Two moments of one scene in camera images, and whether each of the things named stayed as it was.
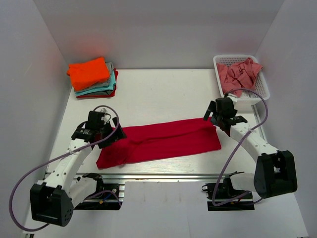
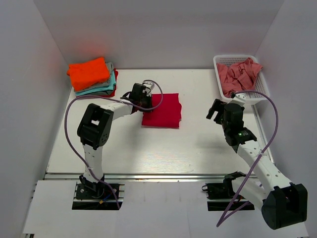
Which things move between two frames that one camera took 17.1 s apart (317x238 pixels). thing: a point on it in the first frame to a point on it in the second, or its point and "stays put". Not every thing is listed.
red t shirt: (146, 142) to (167, 115)
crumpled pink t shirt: (238, 75) stays put
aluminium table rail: (171, 177) stays put
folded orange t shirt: (88, 74) stays put
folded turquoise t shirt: (109, 87) stays put
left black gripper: (120, 134) to (149, 99)
